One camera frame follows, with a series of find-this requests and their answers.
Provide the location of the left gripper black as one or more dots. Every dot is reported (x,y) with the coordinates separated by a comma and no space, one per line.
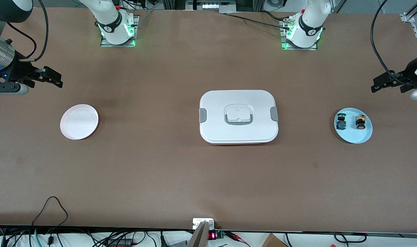
(409,73)

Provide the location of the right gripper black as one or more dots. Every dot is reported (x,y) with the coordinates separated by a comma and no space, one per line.
(20,69)

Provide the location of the orange push button switch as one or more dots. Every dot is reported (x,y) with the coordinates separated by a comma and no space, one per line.
(360,122)

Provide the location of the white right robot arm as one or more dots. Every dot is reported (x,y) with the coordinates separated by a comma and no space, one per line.
(112,20)

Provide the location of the pink round plate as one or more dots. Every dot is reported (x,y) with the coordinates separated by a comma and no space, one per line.
(79,122)

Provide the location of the light blue round plate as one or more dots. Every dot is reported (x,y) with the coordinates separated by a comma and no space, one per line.
(353,135)

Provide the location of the white lunch box grey latches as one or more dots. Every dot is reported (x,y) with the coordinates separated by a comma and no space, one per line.
(238,132)

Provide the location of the white power strip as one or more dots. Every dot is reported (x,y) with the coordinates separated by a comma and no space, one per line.
(211,5)

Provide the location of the brown cardboard piece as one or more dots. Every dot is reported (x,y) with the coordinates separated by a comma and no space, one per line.
(273,242)

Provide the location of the white socket box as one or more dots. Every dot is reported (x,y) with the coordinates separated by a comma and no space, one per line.
(198,223)

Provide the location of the red clip leads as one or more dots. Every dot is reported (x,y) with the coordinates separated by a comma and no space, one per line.
(237,238)

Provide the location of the red digit display module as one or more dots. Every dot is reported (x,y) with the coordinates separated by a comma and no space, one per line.
(212,235)

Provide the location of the green push button switch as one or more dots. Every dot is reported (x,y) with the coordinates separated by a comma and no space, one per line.
(340,121)

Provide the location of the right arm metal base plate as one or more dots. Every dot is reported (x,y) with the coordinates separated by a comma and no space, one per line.
(107,44)

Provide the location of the aluminium profile rail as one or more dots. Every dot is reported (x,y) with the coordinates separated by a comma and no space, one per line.
(414,10)

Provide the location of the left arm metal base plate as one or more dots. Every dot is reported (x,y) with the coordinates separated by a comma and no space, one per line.
(285,47)

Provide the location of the grey slanted post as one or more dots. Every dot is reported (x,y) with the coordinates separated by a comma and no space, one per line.
(198,238)

